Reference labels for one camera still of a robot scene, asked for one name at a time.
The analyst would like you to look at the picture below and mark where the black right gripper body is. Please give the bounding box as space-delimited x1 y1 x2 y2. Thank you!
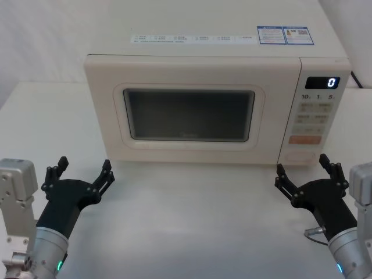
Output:
292 178 358 242

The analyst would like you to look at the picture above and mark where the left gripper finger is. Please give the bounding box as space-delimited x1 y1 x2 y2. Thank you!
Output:
86 159 116 205
40 156 70 201

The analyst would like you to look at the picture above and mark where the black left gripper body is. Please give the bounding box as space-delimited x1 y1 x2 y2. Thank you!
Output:
35 178 101 240

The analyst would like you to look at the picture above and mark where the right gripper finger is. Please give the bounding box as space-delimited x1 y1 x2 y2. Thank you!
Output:
319 153 350 199
274 163 306 209

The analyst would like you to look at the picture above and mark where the oven control panel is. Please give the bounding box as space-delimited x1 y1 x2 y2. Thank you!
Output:
277 58 353 169

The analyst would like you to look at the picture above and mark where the white table cloth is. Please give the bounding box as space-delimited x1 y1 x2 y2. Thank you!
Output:
0 81 372 279

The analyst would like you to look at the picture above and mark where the white curtain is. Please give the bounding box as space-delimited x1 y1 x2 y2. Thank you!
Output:
0 0 372 90

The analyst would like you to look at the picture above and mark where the cream microwave oven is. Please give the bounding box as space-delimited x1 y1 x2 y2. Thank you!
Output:
84 0 353 169

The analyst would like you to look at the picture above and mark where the thin cable with silver plug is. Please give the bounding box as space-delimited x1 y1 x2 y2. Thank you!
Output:
304 228 331 246

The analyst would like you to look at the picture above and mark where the black power cable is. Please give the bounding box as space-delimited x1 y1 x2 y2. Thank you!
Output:
349 70 363 88

